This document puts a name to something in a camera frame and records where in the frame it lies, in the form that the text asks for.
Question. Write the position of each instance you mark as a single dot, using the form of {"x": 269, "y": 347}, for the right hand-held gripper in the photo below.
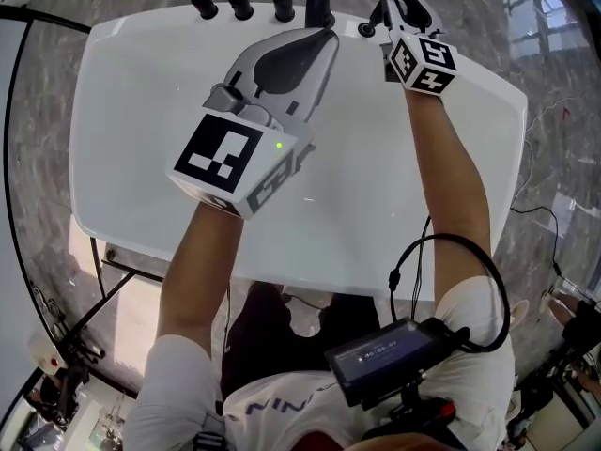
{"x": 422, "y": 64}

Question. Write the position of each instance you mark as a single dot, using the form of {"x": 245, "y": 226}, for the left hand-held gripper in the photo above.
{"x": 220, "y": 158}

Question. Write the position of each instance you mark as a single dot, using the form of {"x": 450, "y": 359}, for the person's left forearm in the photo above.
{"x": 197, "y": 275}

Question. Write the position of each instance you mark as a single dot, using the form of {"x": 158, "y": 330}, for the person's right forearm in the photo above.
{"x": 446, "y": 181}

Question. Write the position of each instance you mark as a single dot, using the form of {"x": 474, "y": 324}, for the white bathtub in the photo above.
{"x": 141, "y": 134}

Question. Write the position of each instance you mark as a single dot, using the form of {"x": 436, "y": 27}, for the person's black shorts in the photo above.
{"x": 263, "y": 336}

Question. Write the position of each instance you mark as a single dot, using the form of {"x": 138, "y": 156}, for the black chest monitor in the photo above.
{"x": 375, "y": 360}

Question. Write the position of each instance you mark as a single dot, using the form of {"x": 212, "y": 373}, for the pink waste bin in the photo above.
{"x": 520, "y": 313}

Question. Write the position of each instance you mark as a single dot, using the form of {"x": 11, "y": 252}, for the person's white shirt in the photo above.
{"x": 178, "y": 393}

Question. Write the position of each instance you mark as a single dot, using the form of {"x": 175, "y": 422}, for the beige box with red button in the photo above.
{"x": 44, "y": 353}

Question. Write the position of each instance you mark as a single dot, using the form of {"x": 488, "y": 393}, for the black office chair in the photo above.
{"x": 66, "y": 393}

